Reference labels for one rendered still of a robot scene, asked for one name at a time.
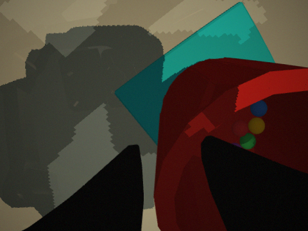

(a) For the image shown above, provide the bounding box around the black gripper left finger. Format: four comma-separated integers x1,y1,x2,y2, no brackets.
23,144,144,231

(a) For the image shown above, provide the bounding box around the green ball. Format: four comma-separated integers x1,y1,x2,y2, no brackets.
239,133,256,149

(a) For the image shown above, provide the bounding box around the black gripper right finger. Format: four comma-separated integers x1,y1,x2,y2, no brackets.
201,135,308,231

